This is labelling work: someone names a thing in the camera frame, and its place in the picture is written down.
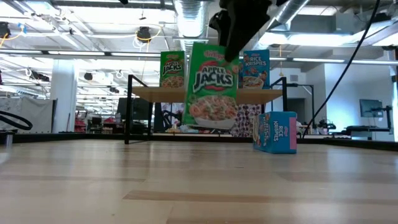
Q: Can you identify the blue Rice Krispies cereal box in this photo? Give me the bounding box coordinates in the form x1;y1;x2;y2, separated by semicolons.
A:
238;49;271;90
252;111;298;155

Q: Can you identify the green Apple Jacks cereal box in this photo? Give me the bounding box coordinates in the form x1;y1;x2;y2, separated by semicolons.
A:
160;51;187;89
182;42;240;130

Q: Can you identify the black background stand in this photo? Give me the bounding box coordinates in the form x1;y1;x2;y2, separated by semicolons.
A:
287;82;315;113

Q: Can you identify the colourful patterned panel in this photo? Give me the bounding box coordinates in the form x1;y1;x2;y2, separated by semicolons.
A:
161;102;186;127

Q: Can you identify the purple dotted panel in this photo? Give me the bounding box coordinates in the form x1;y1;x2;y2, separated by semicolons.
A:
233;104;262;138

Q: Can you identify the black computer monitor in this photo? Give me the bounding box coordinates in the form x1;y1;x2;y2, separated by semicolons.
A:
117;98;150;122

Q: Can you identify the grey background desk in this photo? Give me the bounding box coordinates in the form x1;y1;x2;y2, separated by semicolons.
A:
344;125;392;140

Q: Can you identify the white cylindrical column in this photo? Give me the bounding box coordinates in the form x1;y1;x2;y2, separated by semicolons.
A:
50;58;78;134

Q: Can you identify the grey fabric partition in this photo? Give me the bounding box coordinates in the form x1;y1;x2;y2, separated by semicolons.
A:
0;98;57;134

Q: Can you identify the silver ventilation duct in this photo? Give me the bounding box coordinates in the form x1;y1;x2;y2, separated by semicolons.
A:
273;0;312;25
174;0;208;53

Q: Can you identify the wooden shelf with black frame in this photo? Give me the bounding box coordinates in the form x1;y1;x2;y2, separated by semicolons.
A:
124;74;289;146

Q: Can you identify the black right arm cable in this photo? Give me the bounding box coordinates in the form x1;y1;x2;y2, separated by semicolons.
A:
302;0;382;138

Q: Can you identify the grey wall monitor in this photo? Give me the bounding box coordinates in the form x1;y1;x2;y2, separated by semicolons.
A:
359;99;384;118

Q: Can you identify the black looped cable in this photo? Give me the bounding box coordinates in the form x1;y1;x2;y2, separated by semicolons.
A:
0;110;34;131

